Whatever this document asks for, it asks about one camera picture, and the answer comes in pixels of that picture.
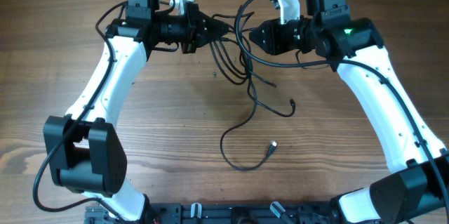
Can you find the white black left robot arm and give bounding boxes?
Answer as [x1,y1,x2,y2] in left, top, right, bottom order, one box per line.
[42,0,229,223]

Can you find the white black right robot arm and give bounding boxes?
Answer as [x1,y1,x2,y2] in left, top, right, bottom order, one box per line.
[249,0,448,223]

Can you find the black cable bundle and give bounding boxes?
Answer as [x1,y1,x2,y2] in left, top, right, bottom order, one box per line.
[208,4,296,172]

